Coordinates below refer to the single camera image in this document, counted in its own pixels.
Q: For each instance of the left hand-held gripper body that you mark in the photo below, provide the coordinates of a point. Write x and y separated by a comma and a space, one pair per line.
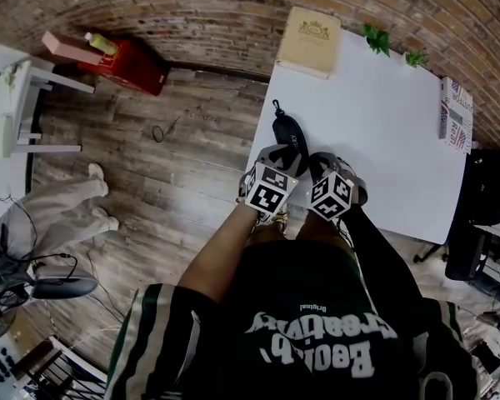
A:
268, 194

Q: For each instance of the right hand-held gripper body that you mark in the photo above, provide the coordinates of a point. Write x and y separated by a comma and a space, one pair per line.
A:
331, 196

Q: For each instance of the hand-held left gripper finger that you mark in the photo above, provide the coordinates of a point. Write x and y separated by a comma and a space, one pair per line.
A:
301, 165
268, 153

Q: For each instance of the black zippered pouch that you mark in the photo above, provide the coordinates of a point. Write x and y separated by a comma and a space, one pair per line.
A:
289, 133

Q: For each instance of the person's right forearm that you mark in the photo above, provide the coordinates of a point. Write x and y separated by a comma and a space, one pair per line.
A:
379, 256

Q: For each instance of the person's left forearm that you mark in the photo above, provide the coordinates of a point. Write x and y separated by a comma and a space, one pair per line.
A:
221, 256

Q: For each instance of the person's left shoe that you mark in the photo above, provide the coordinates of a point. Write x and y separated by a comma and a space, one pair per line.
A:
277, 220

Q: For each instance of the person's brown trousers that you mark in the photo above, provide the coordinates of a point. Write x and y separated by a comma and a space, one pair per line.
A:
316, 233

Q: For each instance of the beige hardcover book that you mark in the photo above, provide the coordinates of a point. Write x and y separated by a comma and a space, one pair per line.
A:
310, 42

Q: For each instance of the patterned paper box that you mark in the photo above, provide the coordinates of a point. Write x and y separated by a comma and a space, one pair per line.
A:
456, 117

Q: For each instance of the spiky potted plant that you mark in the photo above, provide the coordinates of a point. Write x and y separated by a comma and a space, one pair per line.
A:
416, 58

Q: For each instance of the broad-leaf potted plant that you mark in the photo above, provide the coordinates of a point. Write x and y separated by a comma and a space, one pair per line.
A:
377, 40

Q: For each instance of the person's green striped jersey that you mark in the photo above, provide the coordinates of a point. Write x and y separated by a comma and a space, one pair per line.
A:
308, 340

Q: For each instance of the black office chair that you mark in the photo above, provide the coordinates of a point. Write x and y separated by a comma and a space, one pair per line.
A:
462, 261

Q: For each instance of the red box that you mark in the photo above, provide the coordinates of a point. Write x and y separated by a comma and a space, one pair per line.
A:
137, 69

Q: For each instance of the yellow-green drink bottle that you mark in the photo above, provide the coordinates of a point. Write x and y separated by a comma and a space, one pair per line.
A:
102, 43

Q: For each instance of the dark oval device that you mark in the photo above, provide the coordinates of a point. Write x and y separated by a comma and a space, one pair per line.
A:
62, 288

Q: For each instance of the pink long box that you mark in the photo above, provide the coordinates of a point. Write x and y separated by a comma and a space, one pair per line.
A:
66, 48

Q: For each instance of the white side table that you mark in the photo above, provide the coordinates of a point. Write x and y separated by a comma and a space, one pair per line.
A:
8, 111

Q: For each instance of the black metal rack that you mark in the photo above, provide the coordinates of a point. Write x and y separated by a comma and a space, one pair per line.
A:
54, 369

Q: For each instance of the trailing green plant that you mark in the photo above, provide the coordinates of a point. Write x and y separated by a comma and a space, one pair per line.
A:
0, 77

